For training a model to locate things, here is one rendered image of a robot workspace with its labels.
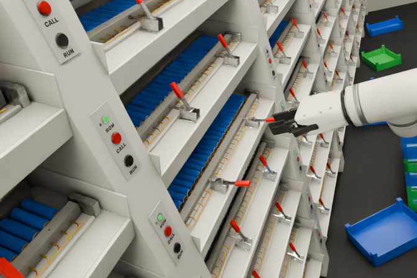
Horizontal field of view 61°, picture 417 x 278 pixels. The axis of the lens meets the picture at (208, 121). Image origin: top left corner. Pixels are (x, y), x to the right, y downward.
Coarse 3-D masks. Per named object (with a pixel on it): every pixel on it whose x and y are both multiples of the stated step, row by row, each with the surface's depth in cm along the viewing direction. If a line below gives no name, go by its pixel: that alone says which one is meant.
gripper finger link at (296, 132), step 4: (316, 124) 73; (296, 128) 75; (300, 128) 74; (304, 128) 74; (308, 128) 74; (312, 128) 74; (292, 132) 74; (296, 132) 74; (300, 132) 74; (304, 132) 74; (296, 136) 74
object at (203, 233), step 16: (256, 96) 115; (272, 96) 115; (256, 112) 110; (272, 112) 118; (240, 144) 98; (256, 144) 103; (240, 160) 93; (224, 176) 88; (240, 176) 91; (208, 192) 84; (208, 208) 80; (224, 208) 82; (192, 224) 77; (208, 224) 77; (208, 240) 75
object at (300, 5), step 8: (296, 0) 164; (304, 0) 163; (296, 8) 166; (304, 8) 165; (312, 24) 170; (312, 32) 170; (312, 40) 172; (304, 48) 176; (312, 48) 174; (320, 48) 182; (320, 64) 179; (320, 72) 179; (320, 80) 182; (328, 88) 191; (336, 144) 199
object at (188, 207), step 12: (252, 96) 114; (252, 108) 110; (240, 120) 103; (228, 132) 99; (228, 144) 95; (216, 156) 91; (216, 168) 89; (204, 180) 84; (192, 192) 81; (192, 204) 78; (204, 204) 80
